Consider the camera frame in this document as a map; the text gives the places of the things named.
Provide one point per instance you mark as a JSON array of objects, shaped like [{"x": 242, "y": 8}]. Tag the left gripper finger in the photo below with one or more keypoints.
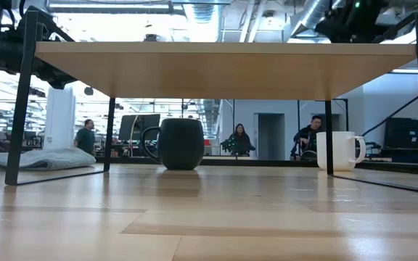
[{"x": 54, "y": 79}]

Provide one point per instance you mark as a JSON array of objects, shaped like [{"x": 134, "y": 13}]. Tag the black round mug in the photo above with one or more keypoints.
[{"x": 181, "y": 145}]

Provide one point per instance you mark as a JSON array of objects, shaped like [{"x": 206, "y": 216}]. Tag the white mug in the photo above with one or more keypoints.
[{"x": 341, "y": 150}]

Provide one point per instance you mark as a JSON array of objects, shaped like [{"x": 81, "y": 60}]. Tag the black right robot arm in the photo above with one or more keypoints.
[{"x": 354, "y": 21}]

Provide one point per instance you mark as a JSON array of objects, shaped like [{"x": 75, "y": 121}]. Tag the white pillar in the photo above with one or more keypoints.
[{"x": 59, "y": 119}]

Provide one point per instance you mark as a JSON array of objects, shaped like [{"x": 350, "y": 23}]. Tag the person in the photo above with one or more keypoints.
[
  {"x": 241, "y": 139},
  {"x": 85, "y": 139},
  {"x": 308, "y": 136}
]

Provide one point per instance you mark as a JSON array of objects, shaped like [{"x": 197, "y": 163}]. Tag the grey folded towel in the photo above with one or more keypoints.
[{"x": 56, "y": 159}]

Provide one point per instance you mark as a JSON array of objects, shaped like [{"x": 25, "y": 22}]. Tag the black monitor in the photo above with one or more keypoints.
[{"x": 131, "y": 127}]

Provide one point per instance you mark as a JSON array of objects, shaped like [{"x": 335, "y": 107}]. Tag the ceiling projector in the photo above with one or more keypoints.
[{"x": 151, "y": 37}]

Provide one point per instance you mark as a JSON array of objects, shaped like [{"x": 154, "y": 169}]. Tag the black round object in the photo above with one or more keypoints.
[{"x": 308, "y": 156}]

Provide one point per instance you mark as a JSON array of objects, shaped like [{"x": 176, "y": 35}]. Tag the black cabinet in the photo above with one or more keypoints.
[{"x": 403, "y": 132}]

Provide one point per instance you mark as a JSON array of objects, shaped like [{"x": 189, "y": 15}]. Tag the black dome camera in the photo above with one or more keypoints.
[{"x": 89, "y": 91}]

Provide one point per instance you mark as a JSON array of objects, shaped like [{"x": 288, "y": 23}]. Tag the wooden shelf with black frame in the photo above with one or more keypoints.
[{"x": 223, "y": 69}]

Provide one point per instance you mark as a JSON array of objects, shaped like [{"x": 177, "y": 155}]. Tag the silver air duct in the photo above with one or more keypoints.
[{"x": 310, "y": 16}]

